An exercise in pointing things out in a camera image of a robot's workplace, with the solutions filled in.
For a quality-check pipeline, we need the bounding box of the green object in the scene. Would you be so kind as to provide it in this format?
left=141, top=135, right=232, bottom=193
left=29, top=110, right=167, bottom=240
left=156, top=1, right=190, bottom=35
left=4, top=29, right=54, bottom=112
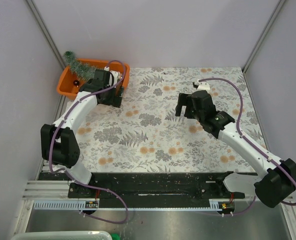
left=111, top=233, right=121, bottom=240

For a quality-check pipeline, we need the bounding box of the floral patterned table mat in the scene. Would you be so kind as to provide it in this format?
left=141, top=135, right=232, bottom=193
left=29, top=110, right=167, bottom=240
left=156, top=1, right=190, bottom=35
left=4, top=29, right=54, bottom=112
left=76, top=67, right=265, bottom=173

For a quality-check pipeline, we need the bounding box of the orange plastic tray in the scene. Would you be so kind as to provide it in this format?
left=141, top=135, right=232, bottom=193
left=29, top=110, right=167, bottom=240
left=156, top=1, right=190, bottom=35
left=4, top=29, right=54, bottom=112
left=56, top=58, right=131, bottom=101

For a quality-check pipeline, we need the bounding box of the small frosted christmas tree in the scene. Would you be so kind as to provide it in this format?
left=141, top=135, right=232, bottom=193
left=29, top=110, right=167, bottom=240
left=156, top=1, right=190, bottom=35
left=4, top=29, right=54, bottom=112
left=63, top=51, right=96, bottom=82

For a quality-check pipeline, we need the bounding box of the white plastic bin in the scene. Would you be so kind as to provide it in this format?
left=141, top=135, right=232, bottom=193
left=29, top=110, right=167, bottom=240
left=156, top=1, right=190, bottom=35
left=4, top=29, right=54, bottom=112
left=11, top=230, right=113, bottom=240

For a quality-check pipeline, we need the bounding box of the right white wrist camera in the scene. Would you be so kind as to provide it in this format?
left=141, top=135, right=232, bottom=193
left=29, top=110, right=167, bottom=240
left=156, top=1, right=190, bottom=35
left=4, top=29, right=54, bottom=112
left=192, top=81, right=211, bottom=91

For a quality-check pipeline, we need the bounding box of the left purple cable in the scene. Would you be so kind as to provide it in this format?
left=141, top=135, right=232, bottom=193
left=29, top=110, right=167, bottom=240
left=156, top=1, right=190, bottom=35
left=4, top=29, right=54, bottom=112
left=48, top=59, right=130, bottom=224

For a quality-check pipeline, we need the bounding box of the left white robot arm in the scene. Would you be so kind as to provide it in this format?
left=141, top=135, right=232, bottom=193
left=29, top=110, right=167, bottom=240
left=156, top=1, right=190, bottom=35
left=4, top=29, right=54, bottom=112
left=40, top=67, right=124, bottom=185

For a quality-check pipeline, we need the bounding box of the aluminium frame rail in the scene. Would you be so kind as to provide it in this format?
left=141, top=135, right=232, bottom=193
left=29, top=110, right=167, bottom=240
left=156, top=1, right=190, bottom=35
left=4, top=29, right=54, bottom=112
left=24, top=0, right=66, bottom=70

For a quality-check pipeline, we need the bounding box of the dark glossy bauble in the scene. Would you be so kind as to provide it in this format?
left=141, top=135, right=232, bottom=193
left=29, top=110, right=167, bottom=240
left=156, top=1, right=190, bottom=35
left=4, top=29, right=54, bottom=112
left=73, top=80, right=80, bottom=86

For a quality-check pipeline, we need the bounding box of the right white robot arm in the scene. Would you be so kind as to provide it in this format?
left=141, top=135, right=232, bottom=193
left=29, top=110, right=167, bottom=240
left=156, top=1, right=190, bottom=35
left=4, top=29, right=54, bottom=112
left=175, top=90, right=296, bottom=208

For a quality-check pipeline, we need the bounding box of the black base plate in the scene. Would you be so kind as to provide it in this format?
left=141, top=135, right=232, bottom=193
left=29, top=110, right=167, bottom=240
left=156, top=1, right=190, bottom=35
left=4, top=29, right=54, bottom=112
left=37, top=171, right=246, bottom=209

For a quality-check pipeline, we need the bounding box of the purple cable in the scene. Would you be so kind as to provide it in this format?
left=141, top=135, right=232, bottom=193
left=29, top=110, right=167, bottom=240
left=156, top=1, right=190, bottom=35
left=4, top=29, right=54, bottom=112
left=48, top=59, right=130, bottom=224
left=197, top=77, right=296, bottom=217

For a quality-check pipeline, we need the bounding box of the white slotted cable duct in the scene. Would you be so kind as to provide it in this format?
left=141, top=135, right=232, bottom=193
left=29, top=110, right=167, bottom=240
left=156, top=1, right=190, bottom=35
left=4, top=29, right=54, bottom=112
left=33, top=200, right=99, bottom=211

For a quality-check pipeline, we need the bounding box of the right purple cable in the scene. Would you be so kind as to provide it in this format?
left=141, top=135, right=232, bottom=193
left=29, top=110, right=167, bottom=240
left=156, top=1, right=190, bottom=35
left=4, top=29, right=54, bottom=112
left=197, top=77, right=296, bottom=217

